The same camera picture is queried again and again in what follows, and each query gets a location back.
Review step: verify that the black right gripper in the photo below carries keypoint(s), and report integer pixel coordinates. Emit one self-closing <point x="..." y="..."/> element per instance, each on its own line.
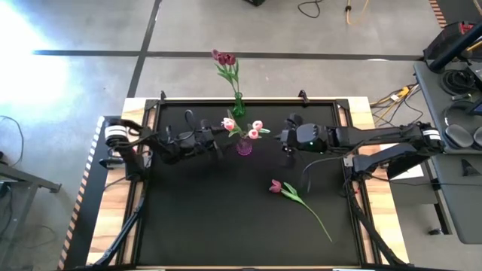
<point x="307" y="138"/>

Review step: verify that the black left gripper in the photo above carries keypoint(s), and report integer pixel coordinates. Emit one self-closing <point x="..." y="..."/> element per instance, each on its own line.
<point x="203" y="141"/>

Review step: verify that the light pink artificial tulip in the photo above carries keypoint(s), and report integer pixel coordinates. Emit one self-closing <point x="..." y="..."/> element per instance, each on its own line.
<point x="227" y="123"/>
<point x="257" y="125"/>
<point x="253" y="133"/>

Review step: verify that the pink glass vase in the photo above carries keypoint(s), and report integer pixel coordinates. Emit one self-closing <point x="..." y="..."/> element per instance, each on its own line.
<point x="244" y="147"/>

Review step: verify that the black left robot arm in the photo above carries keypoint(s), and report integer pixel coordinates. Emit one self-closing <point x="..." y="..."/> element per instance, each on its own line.
<point x="165" y="148"/>

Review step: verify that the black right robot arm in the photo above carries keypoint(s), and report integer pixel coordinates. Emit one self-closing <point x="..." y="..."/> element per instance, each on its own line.
<point x="376" y="135"/>

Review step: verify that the green glass vase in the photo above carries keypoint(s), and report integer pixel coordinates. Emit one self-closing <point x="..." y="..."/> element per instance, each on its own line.
<point x="239" y="109"/>

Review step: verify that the black table mat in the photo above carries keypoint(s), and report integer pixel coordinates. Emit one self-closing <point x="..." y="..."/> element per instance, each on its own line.
<point x="226" y="218"/>

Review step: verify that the white paper sheet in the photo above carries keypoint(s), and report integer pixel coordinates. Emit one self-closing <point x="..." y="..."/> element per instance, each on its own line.
<point x="416" y="172"/>

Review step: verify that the black floor object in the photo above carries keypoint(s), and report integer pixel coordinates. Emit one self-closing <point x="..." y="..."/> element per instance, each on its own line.
<point x="255" y="2"/>

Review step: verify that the black platform with striped edge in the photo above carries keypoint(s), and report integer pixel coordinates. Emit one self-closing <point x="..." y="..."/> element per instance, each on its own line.
<point x="86" y="211"/>

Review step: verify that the black table caster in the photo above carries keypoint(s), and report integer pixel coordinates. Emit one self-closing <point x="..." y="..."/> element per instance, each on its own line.
<point x="435" y="232"/>

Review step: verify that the grey low side table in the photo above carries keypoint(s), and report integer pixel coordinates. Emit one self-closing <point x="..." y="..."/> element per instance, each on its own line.
<point x="463" y="211"/>

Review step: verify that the black mesh basket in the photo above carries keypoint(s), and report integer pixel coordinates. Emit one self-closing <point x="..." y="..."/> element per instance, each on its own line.
<point x="444" y="39"/>

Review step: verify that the black tube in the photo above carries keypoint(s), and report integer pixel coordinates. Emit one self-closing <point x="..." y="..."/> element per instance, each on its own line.
<point x="452" y="49"/>

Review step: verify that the grey metal desk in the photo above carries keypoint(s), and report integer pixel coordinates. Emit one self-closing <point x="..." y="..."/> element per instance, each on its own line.
<point x="22" y="177"/>

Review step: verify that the black metal table frame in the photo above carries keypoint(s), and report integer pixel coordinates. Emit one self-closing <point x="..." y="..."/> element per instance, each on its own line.
<point x="188" y="101"/>

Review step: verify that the black frame clamp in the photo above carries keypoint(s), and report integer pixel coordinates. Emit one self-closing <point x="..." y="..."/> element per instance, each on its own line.
<point x="162" y="95"/>
<point x="302" y="96"/>

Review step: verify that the black diagonal frame strut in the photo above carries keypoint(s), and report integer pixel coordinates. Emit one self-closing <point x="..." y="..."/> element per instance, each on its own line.
<point x="124" y="231"/>
<point x="373" y="233"/>

